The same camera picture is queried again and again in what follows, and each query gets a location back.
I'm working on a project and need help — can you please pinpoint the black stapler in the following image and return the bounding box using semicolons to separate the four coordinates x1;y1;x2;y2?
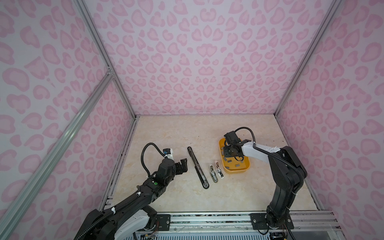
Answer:
187;147;210;189

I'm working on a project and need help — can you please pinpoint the yellow plastic tray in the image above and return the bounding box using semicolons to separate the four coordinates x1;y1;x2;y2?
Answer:
219;138;251;174

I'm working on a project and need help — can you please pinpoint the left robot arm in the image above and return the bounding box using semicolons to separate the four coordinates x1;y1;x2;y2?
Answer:
75;158;188;240

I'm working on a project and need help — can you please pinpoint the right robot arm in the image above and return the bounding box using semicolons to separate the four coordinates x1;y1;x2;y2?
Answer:
224;127;308;229

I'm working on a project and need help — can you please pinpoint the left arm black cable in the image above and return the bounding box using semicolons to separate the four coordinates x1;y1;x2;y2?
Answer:
140;142;165;178

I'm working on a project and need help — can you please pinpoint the aluminium mounting rail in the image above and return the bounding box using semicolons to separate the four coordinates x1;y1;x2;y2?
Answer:
80;209;340;240

